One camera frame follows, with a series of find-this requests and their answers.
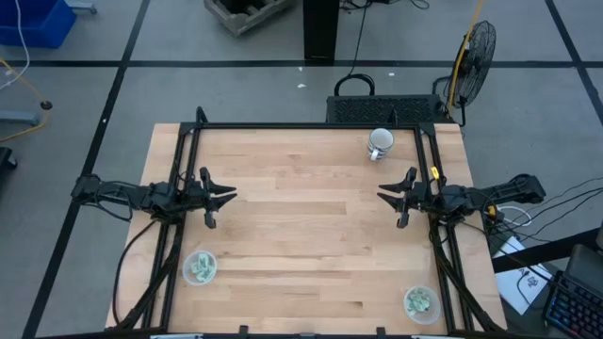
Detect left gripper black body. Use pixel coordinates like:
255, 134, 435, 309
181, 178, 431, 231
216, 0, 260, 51
181, 167, 218, 231

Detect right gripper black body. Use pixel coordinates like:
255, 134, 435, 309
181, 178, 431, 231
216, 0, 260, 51
398, 167, 433, 229

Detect blue white patterned mug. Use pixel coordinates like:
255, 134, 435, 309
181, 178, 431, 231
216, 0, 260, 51
367, 127, 396, 162

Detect black perforated computer case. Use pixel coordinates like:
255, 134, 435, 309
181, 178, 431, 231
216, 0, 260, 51
325, 93, 448, 126

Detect clear plastic bowl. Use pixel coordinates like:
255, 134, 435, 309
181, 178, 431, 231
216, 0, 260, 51
181, 250, 219, 287
402, 285, 442, 326

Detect white paper sheet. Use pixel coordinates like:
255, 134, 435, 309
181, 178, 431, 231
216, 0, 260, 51
494, 234, 556, 315

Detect black stand beam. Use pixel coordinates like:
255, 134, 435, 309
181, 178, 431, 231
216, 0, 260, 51
489, 227, 603, 275

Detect black floor fan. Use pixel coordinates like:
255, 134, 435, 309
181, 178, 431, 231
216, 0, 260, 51
432, 19, 498, 128

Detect black upright column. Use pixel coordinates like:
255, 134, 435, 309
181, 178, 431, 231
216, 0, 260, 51
302, 0, 341, 63

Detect grey moulded crate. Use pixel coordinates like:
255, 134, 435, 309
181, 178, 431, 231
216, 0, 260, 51
203, 0, 293, 37

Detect dark grey flat device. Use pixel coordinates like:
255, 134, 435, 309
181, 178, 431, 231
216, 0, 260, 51
563, 243, 603, 286

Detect backlit black keyboard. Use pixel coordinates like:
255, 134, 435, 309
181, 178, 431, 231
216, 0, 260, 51
541, 270, 603, 338

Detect black object at floor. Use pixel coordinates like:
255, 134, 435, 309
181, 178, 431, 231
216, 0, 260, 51
0, 146, 19, 171

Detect grey metal cart leg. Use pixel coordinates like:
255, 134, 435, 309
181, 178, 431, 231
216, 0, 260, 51
64, 1, 98, 16
0, 110, 41, 127

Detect blue plastic bin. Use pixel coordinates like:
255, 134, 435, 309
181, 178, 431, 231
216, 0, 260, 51
0, 0, 77, 49

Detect black aluminium table frame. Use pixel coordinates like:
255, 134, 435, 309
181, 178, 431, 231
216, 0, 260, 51
106, 106, 508, 333

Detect white floor cable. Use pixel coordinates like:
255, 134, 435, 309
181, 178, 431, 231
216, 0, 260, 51
497, 204, 533, 228

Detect long black hanging cable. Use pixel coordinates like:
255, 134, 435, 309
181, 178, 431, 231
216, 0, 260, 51
111, 218, 159, 327

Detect black looped power cable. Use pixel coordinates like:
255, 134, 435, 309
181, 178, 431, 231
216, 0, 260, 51
333, 0, 431, 98

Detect black floor cables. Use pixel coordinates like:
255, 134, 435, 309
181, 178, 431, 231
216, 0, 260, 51
470, 174, 603, 241

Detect yellow floor cable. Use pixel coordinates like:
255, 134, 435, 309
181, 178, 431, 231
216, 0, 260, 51
0, 56, 52, 143

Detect thin white cable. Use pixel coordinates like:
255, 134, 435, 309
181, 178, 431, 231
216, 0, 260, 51
0, 0, 31, 91

